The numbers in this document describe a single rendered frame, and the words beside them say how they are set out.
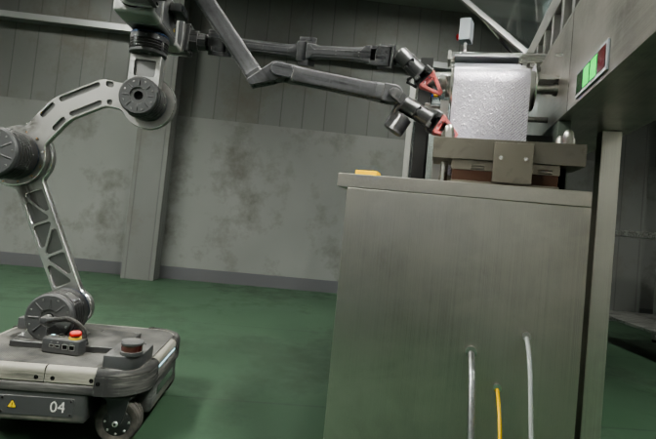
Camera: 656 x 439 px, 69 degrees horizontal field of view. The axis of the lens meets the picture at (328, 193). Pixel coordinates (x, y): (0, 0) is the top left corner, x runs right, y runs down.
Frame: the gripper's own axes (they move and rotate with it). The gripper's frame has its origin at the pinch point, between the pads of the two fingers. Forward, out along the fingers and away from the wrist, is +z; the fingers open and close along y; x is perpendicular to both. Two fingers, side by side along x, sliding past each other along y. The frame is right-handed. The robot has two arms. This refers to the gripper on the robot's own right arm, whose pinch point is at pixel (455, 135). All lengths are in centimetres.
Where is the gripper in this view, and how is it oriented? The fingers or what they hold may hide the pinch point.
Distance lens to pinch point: 161.1
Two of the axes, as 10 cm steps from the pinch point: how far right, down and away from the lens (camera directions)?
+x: 5.5, -8.3, -0.8
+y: -2.3, -0.6, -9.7
